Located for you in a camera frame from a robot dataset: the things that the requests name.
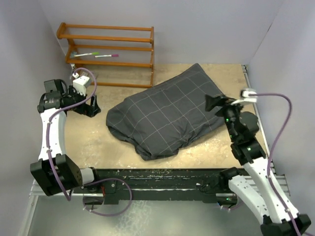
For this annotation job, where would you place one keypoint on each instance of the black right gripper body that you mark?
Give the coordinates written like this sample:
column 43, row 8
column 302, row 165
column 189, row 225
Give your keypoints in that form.
column 229, row 112

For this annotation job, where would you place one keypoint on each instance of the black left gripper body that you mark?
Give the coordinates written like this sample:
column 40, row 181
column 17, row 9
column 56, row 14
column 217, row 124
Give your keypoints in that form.
column 73, row 96

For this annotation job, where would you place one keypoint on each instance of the dark grey checked pillowcase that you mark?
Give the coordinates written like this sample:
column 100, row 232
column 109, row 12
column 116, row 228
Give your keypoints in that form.
column 167, row 117

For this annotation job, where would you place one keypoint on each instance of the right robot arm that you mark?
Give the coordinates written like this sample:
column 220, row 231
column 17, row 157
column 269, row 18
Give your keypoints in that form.
column 267, row 201

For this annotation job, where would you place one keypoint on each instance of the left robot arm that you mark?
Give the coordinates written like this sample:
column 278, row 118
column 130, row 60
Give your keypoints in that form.
column 54, row 171

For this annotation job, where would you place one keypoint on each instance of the green capped white marker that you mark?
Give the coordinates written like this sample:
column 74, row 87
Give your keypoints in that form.
column 86, row 54

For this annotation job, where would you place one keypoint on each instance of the wooden shelf rack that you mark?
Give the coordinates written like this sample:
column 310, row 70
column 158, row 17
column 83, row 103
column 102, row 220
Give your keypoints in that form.
column 63, row 33

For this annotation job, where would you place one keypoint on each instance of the pink capped white marker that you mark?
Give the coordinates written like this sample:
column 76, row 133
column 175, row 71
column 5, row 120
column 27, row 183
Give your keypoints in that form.
column 106, row 56

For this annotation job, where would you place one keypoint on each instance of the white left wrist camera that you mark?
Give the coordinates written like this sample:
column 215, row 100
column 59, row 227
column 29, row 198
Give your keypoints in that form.
column 80, row 83

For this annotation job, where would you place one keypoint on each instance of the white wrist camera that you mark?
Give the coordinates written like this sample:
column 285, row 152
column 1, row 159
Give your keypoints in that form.
column 247, row 96
column 80, row 83

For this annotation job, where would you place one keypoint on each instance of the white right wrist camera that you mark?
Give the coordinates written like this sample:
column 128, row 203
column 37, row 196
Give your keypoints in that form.
column 247, row 96

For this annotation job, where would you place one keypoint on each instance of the aluminium frame rail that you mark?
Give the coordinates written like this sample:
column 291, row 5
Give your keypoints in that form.
column 282, row 178

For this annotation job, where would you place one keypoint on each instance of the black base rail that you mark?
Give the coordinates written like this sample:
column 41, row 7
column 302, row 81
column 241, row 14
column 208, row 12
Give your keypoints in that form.
column 206, row 185

